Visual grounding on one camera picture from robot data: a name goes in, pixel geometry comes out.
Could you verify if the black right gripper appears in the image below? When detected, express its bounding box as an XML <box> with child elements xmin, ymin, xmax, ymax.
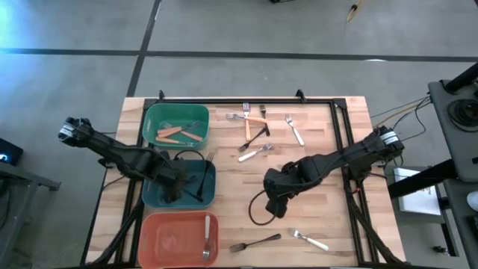
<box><xmin>263</xmin><ymin>159</ymin><xmax>311</xmax><ymax>202</ymax></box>

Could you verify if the white-handled fork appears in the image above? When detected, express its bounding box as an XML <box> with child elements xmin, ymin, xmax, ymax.
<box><xmin>238</xmin><ymin>143</ymin><xmax>274</xmax><ymax>163</ymax></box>
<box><xmin>287</xmin><ymin>227</ymin><xmax>330</xmax><ymax>252</ymax></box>
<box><xmin>285</xmin><ymin>114</ymin><xmax>305</xmax><ymax>147</ymax></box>
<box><xmin>202</xmin><ymin>214</ymin><xmax>212</xmax><ymax>262</ymax></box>

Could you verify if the blue-grey plastic bin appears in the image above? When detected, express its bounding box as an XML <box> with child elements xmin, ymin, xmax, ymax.
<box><xmin>141</xmin><ymin>159</ymin><xmax>217</xmax><ymax>210</ymax></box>

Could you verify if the mint green plastic bin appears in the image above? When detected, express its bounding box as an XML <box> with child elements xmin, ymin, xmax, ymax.
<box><xmin>142</xmin><ymin>103</ymin><xmax>211</xmax><ymax>151</ymax></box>

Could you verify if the coral orange plastic bin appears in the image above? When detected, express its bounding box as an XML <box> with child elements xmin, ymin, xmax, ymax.
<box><xmin>137</xmin><ymin>211</ymin><xmax>220</xmax><ymax>269</ymax></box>

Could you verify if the white box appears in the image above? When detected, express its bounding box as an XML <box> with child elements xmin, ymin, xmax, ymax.
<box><xmin>394</xmin><ymin>167</ymin><xmax>442</xmax><ymax>217</ymax></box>

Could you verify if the black support beam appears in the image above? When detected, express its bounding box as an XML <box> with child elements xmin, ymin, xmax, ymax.
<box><xmin>387</xmin><ymin>158</ymin><xmax>459</xmax><ymax>200</ymax></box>

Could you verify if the grey metal bench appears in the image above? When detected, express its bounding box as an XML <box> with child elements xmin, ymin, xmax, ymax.
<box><xmin>0</xmin><ymin>160</ymin><xmax>62</xmax><ymax>267</ymax></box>

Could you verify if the black device with blue light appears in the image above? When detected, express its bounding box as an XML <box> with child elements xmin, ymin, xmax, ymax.
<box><xmin>0</xmin><ymin>137</ymin><xmax>24</xmax><ymax>167</ymax></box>

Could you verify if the grey side desk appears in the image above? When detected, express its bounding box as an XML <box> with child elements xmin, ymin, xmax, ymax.
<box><xmin>427</xmin><ymin>78</ymin><xmax>478</xmax><ymax>183</ymax></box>

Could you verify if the yellow-tipped tool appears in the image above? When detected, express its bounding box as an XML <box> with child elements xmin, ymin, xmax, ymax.
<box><xmin>346</xmin><ymin>0</ymin><xmax>364</xmax><ymax>23</ymax></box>

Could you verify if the white round object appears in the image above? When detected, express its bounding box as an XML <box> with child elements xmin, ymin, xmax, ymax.
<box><xmin>466</xmin><ymin>190</ymin><xmax>478</xmax><ymax>212</ymax></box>

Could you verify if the black pole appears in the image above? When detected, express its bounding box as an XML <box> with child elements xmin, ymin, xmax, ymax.
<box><xmin>444</xmin><ymin>61</ymin><xmax>478</xmax><ymax>93</ymax></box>

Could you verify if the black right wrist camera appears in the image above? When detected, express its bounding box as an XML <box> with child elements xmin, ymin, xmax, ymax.
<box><xmin>265</xmin><ymin>197</ymin><xmax>290</xmax><ymax>220</ymax></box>

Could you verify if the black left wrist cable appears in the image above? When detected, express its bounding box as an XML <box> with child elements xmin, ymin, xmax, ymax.
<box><xmin>173</xmin><ymin>149</ymin><xmax>207</xmax><ymax>167</ymax></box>

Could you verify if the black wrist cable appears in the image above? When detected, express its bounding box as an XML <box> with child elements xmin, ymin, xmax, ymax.
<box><xmin>173</xmin><ymin>149</ymin><xmax>207</xmax><ymax>167</ymax></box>
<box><xmin>247</xmin><ymin>188</ymin><xmax>280</xmax><ymax>227</ymax></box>

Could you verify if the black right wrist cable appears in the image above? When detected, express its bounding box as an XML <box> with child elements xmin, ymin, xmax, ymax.
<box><xmin>247</xmin><ymin>188</ymin><xmax>280</xmax><ymax>227</ymax></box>

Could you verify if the black cable coil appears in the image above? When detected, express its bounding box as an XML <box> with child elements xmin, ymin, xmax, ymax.
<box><xmin>447</xmin><ymin>97</ymin><xmax>478</xmax><ymax>132</ymax></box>

